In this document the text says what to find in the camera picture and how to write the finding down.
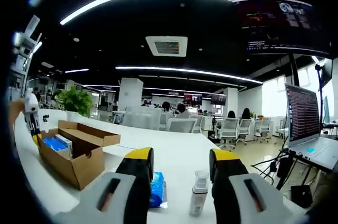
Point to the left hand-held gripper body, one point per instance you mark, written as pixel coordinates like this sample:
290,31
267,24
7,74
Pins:
31,105

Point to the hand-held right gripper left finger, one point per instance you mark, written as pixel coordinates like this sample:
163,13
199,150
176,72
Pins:
137,176

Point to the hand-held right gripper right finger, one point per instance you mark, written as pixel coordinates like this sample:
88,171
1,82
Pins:
227,181

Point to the blue tissue pack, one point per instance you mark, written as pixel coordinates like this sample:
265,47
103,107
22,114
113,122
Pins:
54,143

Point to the soft white blue wipes pack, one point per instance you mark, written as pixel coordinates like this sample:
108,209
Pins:
157,189

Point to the white carton box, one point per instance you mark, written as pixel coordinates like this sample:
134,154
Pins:
66,144

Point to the brown cardboard shoe box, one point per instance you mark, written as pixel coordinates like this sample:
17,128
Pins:
79,171

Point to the small black device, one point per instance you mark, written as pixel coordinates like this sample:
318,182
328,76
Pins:
46,118

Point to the green potted plant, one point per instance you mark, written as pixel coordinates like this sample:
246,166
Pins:
76,102

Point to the row of white office chairs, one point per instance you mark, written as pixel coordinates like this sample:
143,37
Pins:
229,129

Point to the grey metal shelf rack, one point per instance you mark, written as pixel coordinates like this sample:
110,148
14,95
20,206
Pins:
26,39

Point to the black power adapter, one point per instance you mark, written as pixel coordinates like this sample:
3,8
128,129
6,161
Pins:
301,196

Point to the small hanging screen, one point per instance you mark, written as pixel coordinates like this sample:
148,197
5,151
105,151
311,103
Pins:
192,99
218,100

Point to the open grey laptop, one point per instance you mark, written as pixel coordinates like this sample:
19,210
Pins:
303,113

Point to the black tripod stand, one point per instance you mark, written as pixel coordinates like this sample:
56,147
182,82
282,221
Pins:
320,89

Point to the ceiling air vent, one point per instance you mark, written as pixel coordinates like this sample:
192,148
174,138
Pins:
166,47

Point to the large hanging dark display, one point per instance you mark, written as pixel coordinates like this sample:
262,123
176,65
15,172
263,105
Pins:
277,28

